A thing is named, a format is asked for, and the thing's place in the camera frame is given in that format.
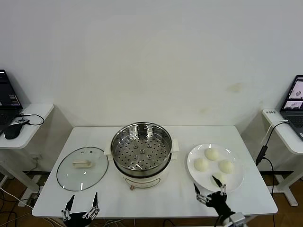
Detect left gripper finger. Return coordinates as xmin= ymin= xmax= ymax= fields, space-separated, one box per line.
xmin=61 ymin=195 xmax=76 ymax=222
xmin=84 ymin=192 xmax=100 ymax=219

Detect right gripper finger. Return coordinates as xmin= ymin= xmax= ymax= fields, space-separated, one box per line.
xmin=212 ymin=175 xmax=227 ymax=196
xmin=193 ymin=183 xmax=212 ymax=207

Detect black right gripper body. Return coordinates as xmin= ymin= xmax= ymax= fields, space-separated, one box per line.
xmin=205 ymin=192 xmax=234 ymax=222

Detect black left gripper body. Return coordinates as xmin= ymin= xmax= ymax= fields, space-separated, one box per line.
xmin=65 ymin=211 xmax=98 ymax=227

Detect white steamed baozi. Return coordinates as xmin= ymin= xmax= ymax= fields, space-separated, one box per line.
xmin=217 ymin=159 xmax=234 ymax=173
xmin=210 ymin=172 xmax=228 ymax=187
xmin=194 ymin=157 xmax=209 ymax=171
xmin=205 ymin=148 xmax=220 ymax=161

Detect glass pot lid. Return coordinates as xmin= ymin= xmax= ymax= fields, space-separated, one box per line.
xmin=56 ymin=146 xmax=109 ymax=192

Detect perforated steel steamer basket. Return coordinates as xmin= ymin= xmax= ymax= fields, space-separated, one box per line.
xmin=110 ymin=122 xmax=173 ymax=177

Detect white round plate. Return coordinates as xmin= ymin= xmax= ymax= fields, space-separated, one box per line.
xmin=187 ymin=143 xmax=244 ymax=192

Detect grey floor power strip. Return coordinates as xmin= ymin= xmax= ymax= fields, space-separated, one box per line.
xmin=18 ymin=192 xmax=41 ymax=208

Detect cream electric cooker base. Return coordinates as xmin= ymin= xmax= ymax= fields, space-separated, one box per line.
xmin=104 ymin=138 xmax=180 ymax=191

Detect black computer mouse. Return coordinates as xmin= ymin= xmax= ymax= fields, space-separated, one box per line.
xmin=4 ymin=123 xmax=23 ymax=140

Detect white side desk rounded top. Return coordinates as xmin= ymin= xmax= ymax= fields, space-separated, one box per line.
xmin=0 ymin=103 xmax=54 ymax=208

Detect grey laptop image windows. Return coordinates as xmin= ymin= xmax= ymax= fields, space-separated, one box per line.
xmin=279 ymin=75 xmax=303 ymax=140

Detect black laptop dark screen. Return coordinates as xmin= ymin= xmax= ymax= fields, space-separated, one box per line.
xmin=0 ymin=69 xmax=24 ymax=137

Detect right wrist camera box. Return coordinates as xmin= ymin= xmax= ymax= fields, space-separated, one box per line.
xmin=228 ymin=212 xmax=247 ymax=227

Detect black cable with adapter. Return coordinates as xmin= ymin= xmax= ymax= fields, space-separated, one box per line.
xmin=255 ymin=121 xmax=289 ymax=196

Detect white cable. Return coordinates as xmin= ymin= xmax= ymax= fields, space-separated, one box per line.
xmin=260 ymin=119 xmax=289 ymax=145

